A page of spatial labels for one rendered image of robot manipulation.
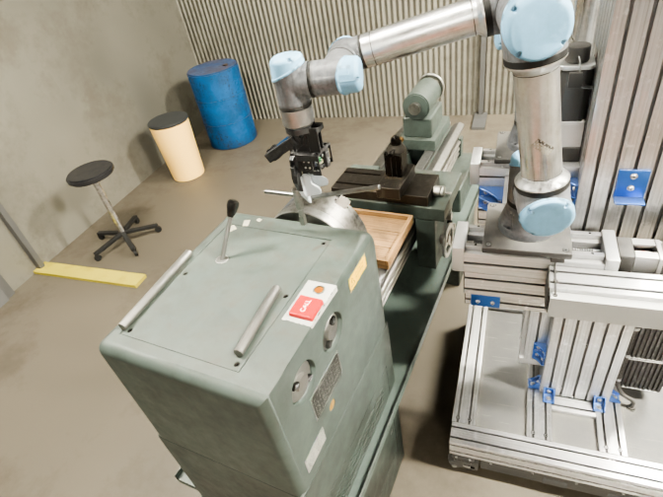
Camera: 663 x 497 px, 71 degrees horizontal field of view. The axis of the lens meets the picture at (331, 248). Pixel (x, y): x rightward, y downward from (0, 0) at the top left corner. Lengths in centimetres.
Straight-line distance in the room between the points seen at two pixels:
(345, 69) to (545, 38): 37
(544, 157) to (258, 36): 449
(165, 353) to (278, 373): 28
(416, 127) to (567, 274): 131
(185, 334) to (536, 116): 88
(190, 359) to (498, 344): 160
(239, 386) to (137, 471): 165
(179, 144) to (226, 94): 75
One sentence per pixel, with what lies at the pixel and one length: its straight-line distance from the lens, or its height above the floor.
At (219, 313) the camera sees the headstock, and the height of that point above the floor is 126.
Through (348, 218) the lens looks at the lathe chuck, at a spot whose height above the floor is 118.
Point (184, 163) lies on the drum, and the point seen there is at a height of 19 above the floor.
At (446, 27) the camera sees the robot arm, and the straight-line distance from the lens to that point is 110.
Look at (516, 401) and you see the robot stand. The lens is 216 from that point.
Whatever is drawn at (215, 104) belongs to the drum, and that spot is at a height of 50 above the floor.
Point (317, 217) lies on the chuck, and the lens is 139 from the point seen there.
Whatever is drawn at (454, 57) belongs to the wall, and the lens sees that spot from 481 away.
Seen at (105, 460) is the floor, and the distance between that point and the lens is 271.
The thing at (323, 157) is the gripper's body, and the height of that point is 149.
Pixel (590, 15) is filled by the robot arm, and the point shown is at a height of 157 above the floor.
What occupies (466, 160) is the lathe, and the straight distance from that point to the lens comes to 274.
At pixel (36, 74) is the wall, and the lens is 437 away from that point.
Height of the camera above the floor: 199
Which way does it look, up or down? 38 degrees down
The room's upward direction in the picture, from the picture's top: 12 degrees counter-clockwise
